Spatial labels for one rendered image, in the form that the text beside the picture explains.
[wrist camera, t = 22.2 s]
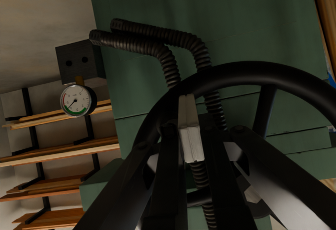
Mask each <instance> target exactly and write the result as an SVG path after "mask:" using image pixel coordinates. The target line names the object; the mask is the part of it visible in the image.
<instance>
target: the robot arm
mask: <svg viewBox="0 0 336 230"><path fill-rule="evenodd" d="M159 131H160V135H161V142H159V143H157V144H154V145H152V143H151V142H149V141H143V142H140V143H139V144H137V145H136V146H135V147H134V148H133V149H132V151H131V152H130V153H129V155H128V156H127V157H126V159H125V160H124V161H123V163H122V164H121V165H120V167H119V168H118V169H117V171H116V172H115V173H114V175H113V176H112V177H111V179H110V180H109V181H108V183H107V184H106V185H105V187H104V188H103V189H102V191H101V192H100V193H99V195H98V196H97V197H96V199H95V200H94V201H93V203H92V204H91V205H90V207H89V208H88V209H87V211H86V212H85V213H84V215H83V216H82V217H81V219H80V220H79V221H78V223H77V224H76V225H75V227H74V228H73V229H72V230H135V228H136V226H137V224H138V222H139V220H140V217H141V215H142V213H143V211H144V209H145V207H146V204H147V202H148V200H149V198H150V196H151V194H152V196H151V202H150V208H149V214H148V217H144V218H143V220H142V224H141V229H140V230H188V208H187V184H186V164H185V162H187V163H191V162H194V161H196V160H197V161H203V160H204V159H205V165H206V170H207V176H208V182H209V187H210V193H211V199H212V204H213V211H214V217H215V222H216V228H217V230H258V228H257V226H256V223H255V220H254V218H253V215H252V212H251V210H250V208H249V206H248V205H246V204H245V201H244V198H243V195H242V193H241V190H240V187H239V184H238V182H237V179H236V176H235V173H234V171H233V168H232V165H231V162H230V161H233V163H234V165H235V166H236V167H237V169H238V170H239V171H240V172H241V173H242V175H243V176H244V177H245V178H246V180H247V181H248V182H249V183H250V184H251V186H252V187H253V188H254V189H255V191H256V192H257V193H258V194H259V195H260V197H261V198H262V199H263V200H264V201H265V203H266V204H267V205H268V206H269V208H270V209H271V210H272V211H273V212H274V214H275V215H276V216H277V217H278V219H279V220H280V221H281V222H282V223H283V225H284V226H285V227H286V228H287V230H336V193H335V192H333V191H332V190H331V189H330V188H328V187H327V186H326V185H324V184H323V183H322V182H320V181H319V180H318V179H316V178H315V177H314V176H312V175H311V174H310V173H308V172H307V171H306V170H304V169H303V168H302V167H300V166H299V165H298V164H296V163H295V162H294V161H292V160H291V159H290V158H288V157H287V156H286V155H284V154H283V153H282V152H280V151H279V150H278V149H276V148H275V147H274V146H272V145H271V144H270V143H268V142H267V141H266V140H264V139H263V138H262V137H260V136H259V135H258V134H256V133H255V132H254V131H252V130H251V129H250V128H249V127H247V126H243V125H237V126H234V127H232V128H231V129H230V130H229V132H223V131H219V129H218V128H217V127H216V124H215V121H214V119H213V116H212V114H211V113H203V114H197V109H196V103H195V98H194V94H192V93H191V94H187V96H185V95H181V96H179V101H178V119H172V120H169V121H168V122H167V123H165V124H163V125H161V126H160V127H159Z"/></svg>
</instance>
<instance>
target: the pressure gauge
mask: <svg viewBox="0 0 336 230"><path fill-rule="evenodd" d="M75 83H76V84H72V85H69V86H67V87H66V88H65V89H64V90H63V92H62V93H61V96H60V106H61V108H62V110H63V111H64V112H65V113H66V114H67V115H68V116H70V117H81V116H87V115H89V114H91V113H92V112H93V111H94V110H95V108H96V106H97V101H98V100H97V96H96V94H95V92H94V90H93V89H91V88H90V87H88V86H85V83H84V80H83V77H82V76H76V77H75ZM74 100H77V102H74V103H73V101H74ZM72 103H73V104H72ZM71 104H72V105H71ZM70 105H71V106H70ZM69 106H70V107H69ZM68 107H69V108H68Z"/></svg>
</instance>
